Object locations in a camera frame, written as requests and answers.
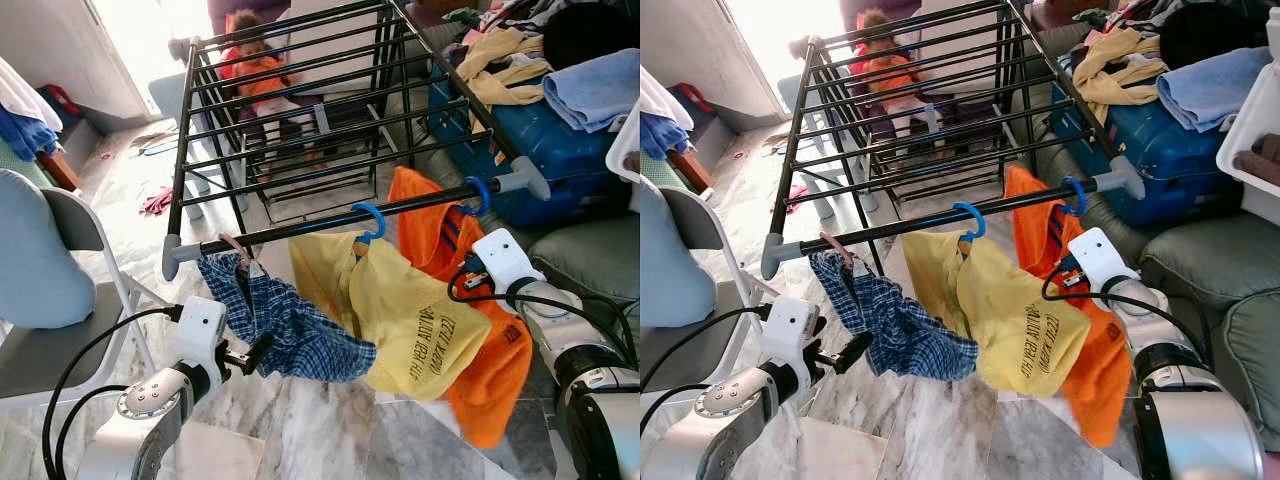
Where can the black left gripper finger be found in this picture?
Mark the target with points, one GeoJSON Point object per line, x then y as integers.
{"type": "Point", "coordinates": [855, 352]}
{"type": "Point", "coordinates": [257, 352]}

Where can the blue plastic hanger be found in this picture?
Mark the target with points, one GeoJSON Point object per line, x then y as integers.
{"type": "Point", "coordinates": [368, 206]}
{"type": "Point", "coordinates": [968, 206]}
{"type": "Point", "coordinates": [484, 190]}
{"type": "Point", "coordinates": [1081, 192]}

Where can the orange shirt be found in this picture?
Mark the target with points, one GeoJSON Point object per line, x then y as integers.
{"type": "Point", "coordinates": [1100, 390]}
{"type": "Point", "coordinates": [490, 390]}

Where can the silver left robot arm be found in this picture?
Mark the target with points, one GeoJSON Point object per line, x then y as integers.
{"type": "Point", "coordinates": [745, 400]}
{"type": "Point", "coordinates": [150, 400]}

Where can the pink hanger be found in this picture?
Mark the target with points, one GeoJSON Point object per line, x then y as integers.
{"type": "Point", "coordinates": [236, 245]}
{"type": "Point", "coordinates": [836, 245]}

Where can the yellow printed shirt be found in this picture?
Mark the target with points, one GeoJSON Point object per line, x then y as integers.
{"type": "Point", "coordinates": [1020, 330]}
{"type": "Point", "coordinates": [410, 320]}

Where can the grey green sofa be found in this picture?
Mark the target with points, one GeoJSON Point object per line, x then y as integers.
{"type": "Point", "coordinates": [1200, 265]}
{"type": "Point", "coordinates": [590, 262]}

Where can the black metal drying rack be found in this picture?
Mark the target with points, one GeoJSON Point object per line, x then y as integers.
{"type": "Point", "coordinates": [880, 229]}
{"type": "Point", "coordinates": [270, 231]}

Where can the blue hard suitcase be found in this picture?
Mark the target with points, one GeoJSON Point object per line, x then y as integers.
{"type": "Point", "coordinates": [1170, 160]}
{"type": "Point", "coordinates": [560, 160]}

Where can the pink cloth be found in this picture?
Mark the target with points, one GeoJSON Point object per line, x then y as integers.
{"type": "Point", "coordinates": [157, 203]}
{"type": "Point", "coordinates": [797, 192]}

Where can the grey folding chair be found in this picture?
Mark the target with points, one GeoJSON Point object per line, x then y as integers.
{"type": "Point", "coordinates": [45, 355]}
{"type": "Point", "coordinates": [690, 215]}

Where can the dark purple bench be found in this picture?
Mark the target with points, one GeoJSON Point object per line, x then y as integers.
{"type": "Point", "coordinates": [345, 110]}
{"type": "Point", "coordinates": [975, 110]}

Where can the white plastic basket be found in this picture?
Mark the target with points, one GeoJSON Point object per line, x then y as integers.
{"type": "Point", "coordinates": [1250, 110]}
{"type": "Point", "coordinates": [625, 145]}

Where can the pale yellow garment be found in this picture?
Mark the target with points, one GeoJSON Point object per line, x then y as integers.
{"type": "Point", "coordinates": [1115, 75]}
{"type": "Point", "coordinates": [500, 70]}

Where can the brown folded item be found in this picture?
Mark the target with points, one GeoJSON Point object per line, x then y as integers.
{"type": "Point", "coordinates": [1262, 160]}

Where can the light blue towel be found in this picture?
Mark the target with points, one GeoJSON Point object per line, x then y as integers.
{"type": "Point", "coordinates": [1210, 90]}
{"type": "Point", "coordinates": [600, 90]}

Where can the dark blue cloth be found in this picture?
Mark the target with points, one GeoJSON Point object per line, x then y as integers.
{"type": "Point", "coordinates": [660, 135]}
{"type": "Point", "coordinates": [25, 135]}

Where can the brown wooden block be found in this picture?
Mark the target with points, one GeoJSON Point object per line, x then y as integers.
{"type": "Point", "coordinates": [60, 170]}
{"type": "Point", "coordinates": [692, 170]}

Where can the white hanging cloth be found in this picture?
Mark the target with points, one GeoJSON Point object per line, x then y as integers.
{"type": "Point", "coordinates": [660, 100]}
{"type": "Point", "coordinates": [20, 95]}

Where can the light blue plastic stool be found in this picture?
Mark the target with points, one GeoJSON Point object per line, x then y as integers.
{"type": "Point", "coordinates": [800, 100]}
{"type": "Point", "coordinates": [170, 100]}

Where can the black bundled garment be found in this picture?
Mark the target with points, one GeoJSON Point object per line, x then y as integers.
{"type": "Point", "coordinates": [1205, 35]}
{"type": "Point", "coordinates": [590, 35]}

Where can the mixed clothes pile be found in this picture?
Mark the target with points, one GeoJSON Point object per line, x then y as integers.
{"type": "Point", "coordinates": [1160, 10]}
{"type": "Point", "coordinates": [540, 10]}

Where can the red and black bag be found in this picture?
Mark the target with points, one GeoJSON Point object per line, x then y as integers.
{"type": "Point", "coordinates": [60, 100]}
{"type": "Point", "coordinates": [695, 100]}

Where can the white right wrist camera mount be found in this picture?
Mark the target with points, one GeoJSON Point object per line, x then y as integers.
{"type": "Point", "coordinates": [505, 258]}
{"type": "Point", "coordinates": [1100, 255]}

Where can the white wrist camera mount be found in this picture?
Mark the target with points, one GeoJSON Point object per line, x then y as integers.
{"type": "Point", "coordinates": [505, 258]}
{"type": "Point", "coordinates": [200, 325]}
{"type": "Point", "coordinates": [1100, 255]}
{"type": "Point", "coordinates": [790, 325]}

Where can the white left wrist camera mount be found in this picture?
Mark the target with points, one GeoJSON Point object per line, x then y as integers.
{"type": "Point", "coordinates": [790, 325]}
{"type": "Point", "coordinates": [200, 325]}

